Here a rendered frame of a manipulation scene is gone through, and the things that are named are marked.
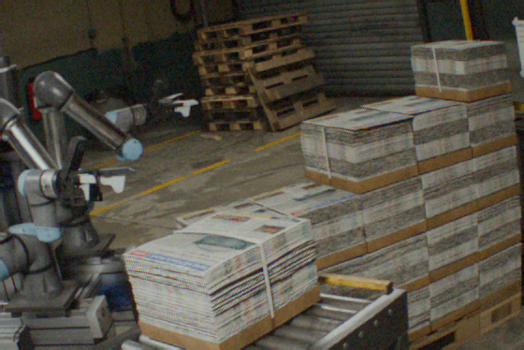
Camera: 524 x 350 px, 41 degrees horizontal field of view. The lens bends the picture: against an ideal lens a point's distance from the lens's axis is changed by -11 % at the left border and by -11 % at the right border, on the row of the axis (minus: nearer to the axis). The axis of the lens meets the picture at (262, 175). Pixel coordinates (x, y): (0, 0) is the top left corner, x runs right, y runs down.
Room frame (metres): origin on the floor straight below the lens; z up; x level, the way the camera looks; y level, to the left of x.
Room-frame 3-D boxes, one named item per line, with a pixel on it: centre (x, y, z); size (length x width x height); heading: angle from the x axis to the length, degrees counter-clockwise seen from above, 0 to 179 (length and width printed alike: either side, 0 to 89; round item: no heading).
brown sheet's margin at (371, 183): (2.88, -0.38, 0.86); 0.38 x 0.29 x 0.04; 25
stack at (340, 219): (2.83, -0.26, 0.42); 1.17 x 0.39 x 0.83; 114
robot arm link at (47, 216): (1.88, 0.57, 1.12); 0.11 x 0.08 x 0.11; 149
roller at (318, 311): (1.86, -0.02, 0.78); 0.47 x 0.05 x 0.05; 47
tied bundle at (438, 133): (3.00, -0.65, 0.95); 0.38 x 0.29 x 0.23; 23
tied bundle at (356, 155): (2.88, -0.38, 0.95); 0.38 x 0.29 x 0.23; 25
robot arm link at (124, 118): (2.82, 0.49, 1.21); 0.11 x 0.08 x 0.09; 110
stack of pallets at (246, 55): (9.67, -0.14, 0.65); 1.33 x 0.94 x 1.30; 141
